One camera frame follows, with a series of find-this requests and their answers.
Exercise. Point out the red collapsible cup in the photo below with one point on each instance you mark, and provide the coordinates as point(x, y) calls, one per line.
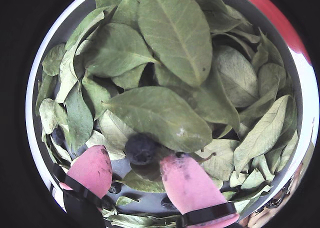
point(280, 25)

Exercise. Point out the pile of green leaves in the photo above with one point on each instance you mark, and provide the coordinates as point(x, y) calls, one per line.
point(175, 38)

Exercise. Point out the pink padded gripper finger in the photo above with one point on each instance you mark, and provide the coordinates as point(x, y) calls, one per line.
point(90, 168)
point(190, 188)

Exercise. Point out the dark grey round bowl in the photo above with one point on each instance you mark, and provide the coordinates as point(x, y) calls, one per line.
point(150, 200)

